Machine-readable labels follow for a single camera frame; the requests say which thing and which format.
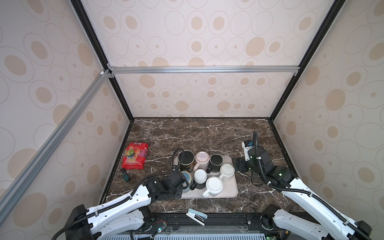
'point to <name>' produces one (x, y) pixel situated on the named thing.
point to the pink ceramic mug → (202, 158)
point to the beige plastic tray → (229, 189)
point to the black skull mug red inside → (188, 160)
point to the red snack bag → (135, 156)
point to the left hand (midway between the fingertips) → (183, 190)
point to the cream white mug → (227, 171)
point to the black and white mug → (200, 177)
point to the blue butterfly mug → (188, 176)
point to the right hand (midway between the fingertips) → (239, 158)
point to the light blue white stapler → (199, 217)
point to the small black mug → (216, 160)
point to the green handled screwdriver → (125, 174)
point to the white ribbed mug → (214, 185)
